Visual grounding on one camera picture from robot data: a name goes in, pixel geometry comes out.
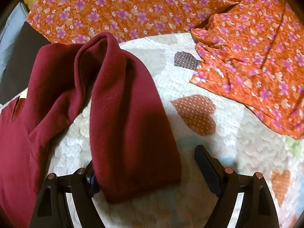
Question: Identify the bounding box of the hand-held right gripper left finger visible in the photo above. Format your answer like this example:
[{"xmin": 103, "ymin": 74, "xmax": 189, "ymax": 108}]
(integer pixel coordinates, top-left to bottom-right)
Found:
[{"xmin": 30, "ymin": 160, "xmax": 105, "ymax": 228}]

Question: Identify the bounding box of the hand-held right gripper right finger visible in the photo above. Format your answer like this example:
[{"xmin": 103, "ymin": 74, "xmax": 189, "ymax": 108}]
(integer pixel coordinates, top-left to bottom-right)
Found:
[{"xmin": 194, "ymin": 144, "xmax": 281, "ymax": 228}]

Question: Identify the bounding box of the maroon knit sweater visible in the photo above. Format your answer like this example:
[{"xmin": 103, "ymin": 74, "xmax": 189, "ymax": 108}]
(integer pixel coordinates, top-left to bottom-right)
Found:
[{"xmin": 0, "ymin": 32, "xmax": 182, "ymax": 228}]

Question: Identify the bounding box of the heart printed blanket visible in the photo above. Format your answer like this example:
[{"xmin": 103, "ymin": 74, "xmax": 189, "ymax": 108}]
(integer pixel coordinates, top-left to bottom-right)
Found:
[{"xmin": 0, "ymin": 34, "xmax": 304, "ymax": 228}]

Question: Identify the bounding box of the dark grey mat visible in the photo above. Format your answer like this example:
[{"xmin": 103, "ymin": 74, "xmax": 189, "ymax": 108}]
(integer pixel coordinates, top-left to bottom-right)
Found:
[{"xmin": 0, "ymin": 20, "xmax": 51, "ymax": 104}]

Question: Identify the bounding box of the grey cushion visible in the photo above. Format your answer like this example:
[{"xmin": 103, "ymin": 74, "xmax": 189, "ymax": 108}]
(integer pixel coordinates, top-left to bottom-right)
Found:
[{"xmin": 0, "ymin": 1, "xmax": 32, "ymax": 76}]

